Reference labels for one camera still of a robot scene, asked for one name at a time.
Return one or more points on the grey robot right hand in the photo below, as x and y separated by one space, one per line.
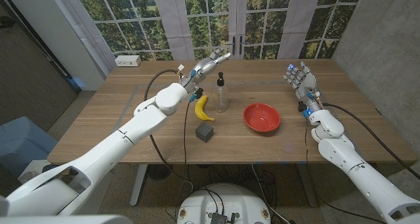
305 84

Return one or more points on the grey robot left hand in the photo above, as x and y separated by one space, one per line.
203 68

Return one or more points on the clear pump dispenser bottle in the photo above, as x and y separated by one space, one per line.
221 97

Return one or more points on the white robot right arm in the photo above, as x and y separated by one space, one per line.
354 165

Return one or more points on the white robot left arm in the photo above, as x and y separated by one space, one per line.
108 148

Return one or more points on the yellow banana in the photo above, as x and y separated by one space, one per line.
199 110

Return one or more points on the red bowl plate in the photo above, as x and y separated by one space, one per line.
261 117

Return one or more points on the dark grey block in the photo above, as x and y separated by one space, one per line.
204 132

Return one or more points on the printed window backdrop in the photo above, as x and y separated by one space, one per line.
210 20

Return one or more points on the white power strip box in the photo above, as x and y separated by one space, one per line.
128 60

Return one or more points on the grey table leg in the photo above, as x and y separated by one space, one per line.
306 188

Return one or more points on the black round fan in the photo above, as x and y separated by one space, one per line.
160 171

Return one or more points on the white robot torso base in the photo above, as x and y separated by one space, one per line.
223 197

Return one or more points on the white table leg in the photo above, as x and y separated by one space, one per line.
138 188

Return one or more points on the dark brown door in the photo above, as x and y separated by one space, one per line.
29 79

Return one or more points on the blue plastic bin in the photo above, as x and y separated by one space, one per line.
19 142

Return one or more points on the white grey sneaker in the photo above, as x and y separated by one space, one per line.
28 175

